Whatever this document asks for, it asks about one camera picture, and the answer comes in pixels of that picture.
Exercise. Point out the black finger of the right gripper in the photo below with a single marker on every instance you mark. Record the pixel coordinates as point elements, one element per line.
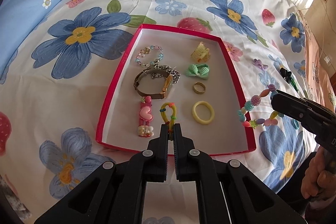
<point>291,107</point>

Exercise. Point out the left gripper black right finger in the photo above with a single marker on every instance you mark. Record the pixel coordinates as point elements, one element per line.
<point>227,192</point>

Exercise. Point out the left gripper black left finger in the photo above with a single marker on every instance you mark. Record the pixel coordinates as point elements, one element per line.
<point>114,193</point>

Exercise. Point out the yellow hair band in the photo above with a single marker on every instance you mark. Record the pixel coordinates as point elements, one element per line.
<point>203,113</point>

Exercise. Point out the pink heart hair clip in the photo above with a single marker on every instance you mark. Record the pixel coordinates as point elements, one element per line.
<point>145,118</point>

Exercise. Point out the yellow beaded hair loop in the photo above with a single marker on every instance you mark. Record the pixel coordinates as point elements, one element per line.
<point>168,113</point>

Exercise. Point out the yellow translucent hair claw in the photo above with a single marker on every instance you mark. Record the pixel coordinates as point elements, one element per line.
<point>201,54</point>

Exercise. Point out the green face gold watch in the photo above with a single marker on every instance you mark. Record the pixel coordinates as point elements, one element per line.
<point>158,89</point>

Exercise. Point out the red jewelry box tray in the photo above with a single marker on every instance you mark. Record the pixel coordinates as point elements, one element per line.
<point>119,119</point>

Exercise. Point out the person's right hand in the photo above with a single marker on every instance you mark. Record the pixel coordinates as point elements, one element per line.
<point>317,180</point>

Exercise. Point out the blue hair band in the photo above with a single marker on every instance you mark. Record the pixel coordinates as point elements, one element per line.
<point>295,124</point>

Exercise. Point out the green hair clip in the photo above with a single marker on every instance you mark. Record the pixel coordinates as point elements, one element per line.
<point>294,85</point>

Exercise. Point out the black scrunchie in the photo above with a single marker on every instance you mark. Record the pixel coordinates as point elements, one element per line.
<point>286,75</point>

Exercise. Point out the pink cartoon blanket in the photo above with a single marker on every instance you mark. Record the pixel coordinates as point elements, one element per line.
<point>318,85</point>

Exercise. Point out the floral white bed sheet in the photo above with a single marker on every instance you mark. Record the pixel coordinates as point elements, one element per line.
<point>53,91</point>

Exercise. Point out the light blue pillow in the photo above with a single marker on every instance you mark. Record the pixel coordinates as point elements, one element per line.
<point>18,19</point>

